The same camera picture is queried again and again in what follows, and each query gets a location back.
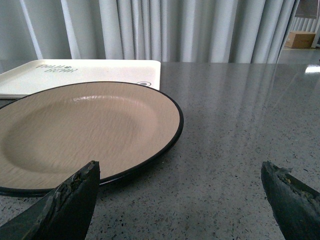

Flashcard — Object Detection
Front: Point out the brown cardboard box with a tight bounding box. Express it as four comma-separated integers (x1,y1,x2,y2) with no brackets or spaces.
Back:
284,31,316,49

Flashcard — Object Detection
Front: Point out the beige plate with black rim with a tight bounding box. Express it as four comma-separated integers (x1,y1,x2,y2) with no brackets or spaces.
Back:
0,81,184,197

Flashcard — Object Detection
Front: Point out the grey pleated curtain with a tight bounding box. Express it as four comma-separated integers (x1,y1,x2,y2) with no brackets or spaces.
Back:
0,0,299,63

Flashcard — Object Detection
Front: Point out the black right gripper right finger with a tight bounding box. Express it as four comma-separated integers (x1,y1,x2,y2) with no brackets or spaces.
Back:
261,161,320,240

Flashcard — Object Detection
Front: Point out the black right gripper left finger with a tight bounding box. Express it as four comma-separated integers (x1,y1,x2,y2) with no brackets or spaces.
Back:
0,161,100,240

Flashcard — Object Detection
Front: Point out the white rectangular tray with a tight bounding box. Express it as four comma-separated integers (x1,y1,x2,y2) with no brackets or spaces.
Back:
0,59,161,99

